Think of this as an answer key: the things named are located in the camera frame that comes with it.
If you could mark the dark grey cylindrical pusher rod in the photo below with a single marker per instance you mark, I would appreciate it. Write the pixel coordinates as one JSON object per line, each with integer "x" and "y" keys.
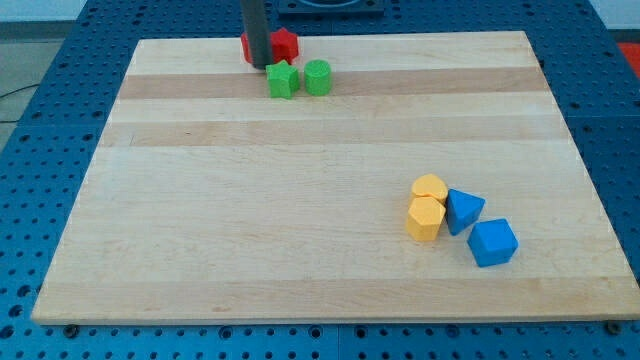
{"x": 257, "y": 29}

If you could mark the red star block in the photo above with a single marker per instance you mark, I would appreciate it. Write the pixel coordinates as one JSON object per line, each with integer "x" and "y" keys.
{"x": 285, "y": 46}

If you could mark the green star block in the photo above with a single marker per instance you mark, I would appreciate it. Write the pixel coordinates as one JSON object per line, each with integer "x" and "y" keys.
{"x": 283, "y": 80}

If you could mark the red block behind rod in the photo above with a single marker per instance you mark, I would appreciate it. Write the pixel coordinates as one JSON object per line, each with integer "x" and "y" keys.
{"x": 246, "y": 48}

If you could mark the green cylinder block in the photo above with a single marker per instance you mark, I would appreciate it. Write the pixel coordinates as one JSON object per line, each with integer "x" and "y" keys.
{"x": 318, "y": 77}

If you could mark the light wooden board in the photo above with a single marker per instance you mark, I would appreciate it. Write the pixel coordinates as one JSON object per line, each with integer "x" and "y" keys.
{"x": 209, "y": 202}

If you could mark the yellow heart block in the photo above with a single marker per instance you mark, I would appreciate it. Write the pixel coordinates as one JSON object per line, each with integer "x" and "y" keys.
{"x": 430, "y": 185}

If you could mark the yellow hexagon block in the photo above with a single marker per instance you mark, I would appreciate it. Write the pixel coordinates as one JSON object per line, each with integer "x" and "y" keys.
{"x": 424, "y": 218}

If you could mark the blue triangle block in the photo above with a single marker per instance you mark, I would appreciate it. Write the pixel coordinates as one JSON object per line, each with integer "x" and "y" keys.
{"x": 463, "y": 209}

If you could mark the blue cube block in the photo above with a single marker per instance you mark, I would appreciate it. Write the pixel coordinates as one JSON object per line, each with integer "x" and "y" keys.
{"x": 492, "y": 242}

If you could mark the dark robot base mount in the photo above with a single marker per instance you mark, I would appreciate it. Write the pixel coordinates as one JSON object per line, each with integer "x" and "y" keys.
{"x": 330, "y": 7}

